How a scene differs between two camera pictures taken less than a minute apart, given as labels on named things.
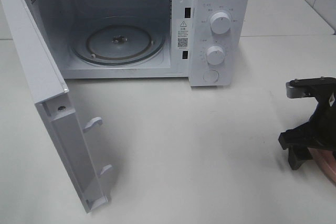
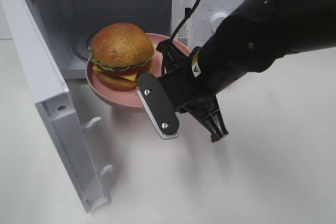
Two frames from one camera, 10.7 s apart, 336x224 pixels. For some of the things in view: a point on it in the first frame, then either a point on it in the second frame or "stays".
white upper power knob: x=220 y=23 stays
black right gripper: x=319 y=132 to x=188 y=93
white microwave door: x=51 y=96 stays
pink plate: x=326 y=160 to x=129 y=98
